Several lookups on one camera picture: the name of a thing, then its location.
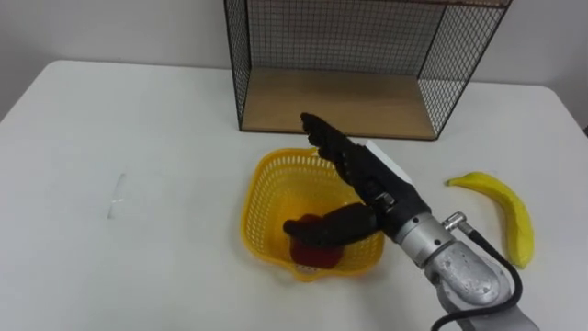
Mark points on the white table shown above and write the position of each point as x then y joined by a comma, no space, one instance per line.
138,207

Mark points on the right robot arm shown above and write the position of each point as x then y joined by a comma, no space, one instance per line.
464,271

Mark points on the yellow plastic basket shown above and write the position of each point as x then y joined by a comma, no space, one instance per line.
280,197

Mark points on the yellow banana soft toy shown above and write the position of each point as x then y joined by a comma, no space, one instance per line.
510,207

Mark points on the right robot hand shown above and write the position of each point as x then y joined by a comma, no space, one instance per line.
367,177

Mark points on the red soft toy fruit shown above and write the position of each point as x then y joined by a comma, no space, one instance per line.
317,257

